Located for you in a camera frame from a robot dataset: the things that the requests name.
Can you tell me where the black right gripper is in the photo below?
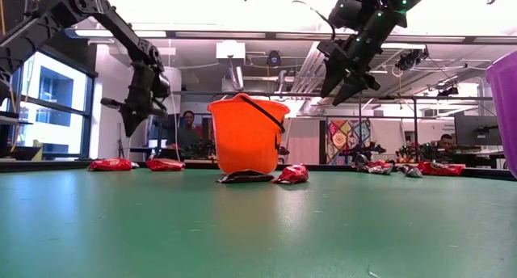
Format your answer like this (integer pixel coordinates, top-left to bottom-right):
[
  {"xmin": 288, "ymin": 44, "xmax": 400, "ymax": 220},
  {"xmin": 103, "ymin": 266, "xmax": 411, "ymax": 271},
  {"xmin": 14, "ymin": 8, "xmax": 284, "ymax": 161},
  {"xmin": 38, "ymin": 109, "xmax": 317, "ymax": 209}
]
[{"xmin": 316, "ymin": 0, "xmax": 409, "ymax": 107}]

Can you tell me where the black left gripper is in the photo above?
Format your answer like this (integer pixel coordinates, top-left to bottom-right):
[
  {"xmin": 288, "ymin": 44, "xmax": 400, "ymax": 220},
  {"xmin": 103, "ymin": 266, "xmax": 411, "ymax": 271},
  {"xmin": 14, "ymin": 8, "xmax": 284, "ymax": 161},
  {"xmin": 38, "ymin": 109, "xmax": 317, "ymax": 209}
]
[{"xmin": 99, "ymin": 47, "xmax": 171, "ymax": 138}]

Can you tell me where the dark brown candy wrapper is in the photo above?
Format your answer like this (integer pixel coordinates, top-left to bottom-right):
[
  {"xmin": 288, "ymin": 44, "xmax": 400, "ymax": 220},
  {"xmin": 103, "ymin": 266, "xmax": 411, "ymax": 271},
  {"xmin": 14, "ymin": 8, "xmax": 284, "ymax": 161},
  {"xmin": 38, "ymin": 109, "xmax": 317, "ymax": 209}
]
[
  {"xmin": 216, "ymin": 169, "xmax": 275, "ymax": 185},
  {"xmin": 397, "ymin": 163, "xmax": 423, "ymax": 179},
  {"xmin": 361, "ymin": 164, "xmax": 394, "ymax": 176}
]

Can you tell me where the person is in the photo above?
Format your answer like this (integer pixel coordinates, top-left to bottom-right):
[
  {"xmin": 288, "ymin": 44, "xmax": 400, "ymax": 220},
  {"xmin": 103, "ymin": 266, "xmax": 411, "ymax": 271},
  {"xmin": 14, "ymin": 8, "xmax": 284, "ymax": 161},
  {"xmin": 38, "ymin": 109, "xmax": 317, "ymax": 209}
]
[
  {"xmin": 166, "ymin": 110, "xmax": 204, "ymax": 161},
  {"xmin": 435, "ymin": 133, "xmax": 456, "ymax": 152}
]

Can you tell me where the colourful patchwork quilt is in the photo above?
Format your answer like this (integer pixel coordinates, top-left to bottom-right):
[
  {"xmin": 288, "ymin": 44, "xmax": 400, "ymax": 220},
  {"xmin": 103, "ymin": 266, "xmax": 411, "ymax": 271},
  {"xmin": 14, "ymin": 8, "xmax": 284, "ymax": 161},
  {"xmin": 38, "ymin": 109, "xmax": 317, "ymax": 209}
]
[{"xmin": 326, "ymin": 119, "xmax": 372, "ymax": 166}]

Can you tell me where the large glass window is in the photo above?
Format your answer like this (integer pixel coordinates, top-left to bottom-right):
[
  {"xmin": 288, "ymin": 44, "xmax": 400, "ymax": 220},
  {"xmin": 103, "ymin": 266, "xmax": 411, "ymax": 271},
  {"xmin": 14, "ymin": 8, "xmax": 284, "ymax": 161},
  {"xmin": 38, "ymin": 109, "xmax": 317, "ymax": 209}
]
[{"xmin": 0, "ymin": 47, "xmax": 96, "ymax": 160}]

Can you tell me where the orange plastic bucket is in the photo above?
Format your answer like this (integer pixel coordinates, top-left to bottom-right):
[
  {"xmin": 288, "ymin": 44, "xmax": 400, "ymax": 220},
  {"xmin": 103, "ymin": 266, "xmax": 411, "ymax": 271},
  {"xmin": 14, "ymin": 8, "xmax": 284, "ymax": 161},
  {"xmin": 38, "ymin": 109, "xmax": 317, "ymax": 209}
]
[{"xmin": 206, "ymin": 92, "xmax": 292, "ymax": 176}]

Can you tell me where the white ceiling box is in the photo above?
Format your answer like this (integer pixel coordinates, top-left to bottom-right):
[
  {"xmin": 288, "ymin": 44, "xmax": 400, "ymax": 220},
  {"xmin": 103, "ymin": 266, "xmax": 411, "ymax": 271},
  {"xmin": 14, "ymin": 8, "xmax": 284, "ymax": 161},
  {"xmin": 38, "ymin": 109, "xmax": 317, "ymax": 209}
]
[{"xmin": 215, "ymin": 40, "xmax": 246, "ymax": 61}]

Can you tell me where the black computer monitor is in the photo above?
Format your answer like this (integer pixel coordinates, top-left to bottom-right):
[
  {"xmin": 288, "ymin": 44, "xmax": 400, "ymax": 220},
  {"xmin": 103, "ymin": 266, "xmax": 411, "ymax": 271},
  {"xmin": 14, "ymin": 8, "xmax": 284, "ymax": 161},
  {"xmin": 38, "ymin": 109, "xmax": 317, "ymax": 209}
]
[{"xmin": 453, "ymin": 115, "xmax": 502, "ymax": 147}]

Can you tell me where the purple jack-o-lantern bucket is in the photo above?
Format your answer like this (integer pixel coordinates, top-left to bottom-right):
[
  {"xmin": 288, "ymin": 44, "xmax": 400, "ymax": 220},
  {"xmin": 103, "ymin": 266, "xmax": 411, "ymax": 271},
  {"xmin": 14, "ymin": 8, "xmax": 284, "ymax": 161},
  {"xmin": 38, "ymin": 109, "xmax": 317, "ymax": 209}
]
[{"xmin": 485, "ymin": 50, "xmax": 517, "ymax": 179}]

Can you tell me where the black ceiling camera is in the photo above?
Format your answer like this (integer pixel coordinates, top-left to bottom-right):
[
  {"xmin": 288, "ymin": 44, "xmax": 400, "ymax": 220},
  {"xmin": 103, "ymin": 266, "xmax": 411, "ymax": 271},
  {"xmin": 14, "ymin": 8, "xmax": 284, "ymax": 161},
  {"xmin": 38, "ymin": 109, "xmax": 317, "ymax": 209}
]
[{"xmin": 266, "ymin": 49, "xmax": 283, "ymax": 68}]

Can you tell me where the black metal frame stand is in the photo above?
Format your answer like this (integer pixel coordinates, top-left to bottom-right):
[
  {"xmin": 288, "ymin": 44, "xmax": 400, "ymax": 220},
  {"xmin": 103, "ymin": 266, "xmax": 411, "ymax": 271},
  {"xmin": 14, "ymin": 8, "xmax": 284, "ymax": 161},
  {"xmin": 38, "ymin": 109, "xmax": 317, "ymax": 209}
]
[{"xmin": 159, "ymin": 90, "xmax": 496, "ymax": 166}]

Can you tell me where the black table edge frame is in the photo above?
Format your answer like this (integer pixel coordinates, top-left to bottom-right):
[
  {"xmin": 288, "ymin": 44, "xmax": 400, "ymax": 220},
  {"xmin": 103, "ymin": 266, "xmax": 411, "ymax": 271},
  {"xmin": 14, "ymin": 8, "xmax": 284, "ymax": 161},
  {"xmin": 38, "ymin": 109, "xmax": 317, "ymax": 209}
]
[{"xmin": 0, "ymin": 159, "xmax": 517, "ymax": 182}]

